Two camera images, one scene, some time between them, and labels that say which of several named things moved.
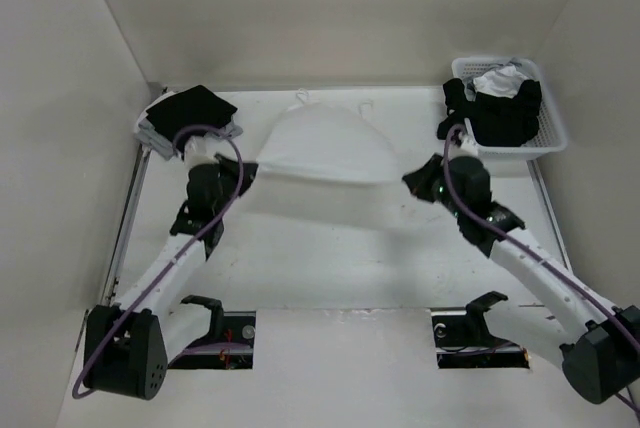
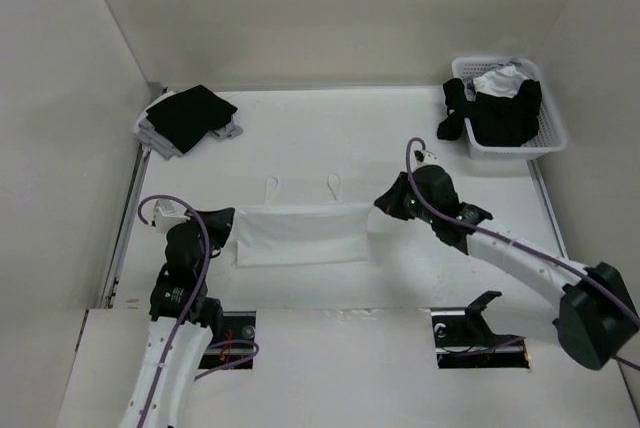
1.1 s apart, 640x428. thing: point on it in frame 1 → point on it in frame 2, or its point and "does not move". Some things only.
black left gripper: [229, 166] → [219, 222]
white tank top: [330, 142] → [302, 234]
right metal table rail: [550, 214] does not move
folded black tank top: [172, 112] does not move
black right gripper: [418, 181] → [390, 202]
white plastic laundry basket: [551, 138] does not move
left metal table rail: [126, 224] does not move
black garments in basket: [498, 121] does not move
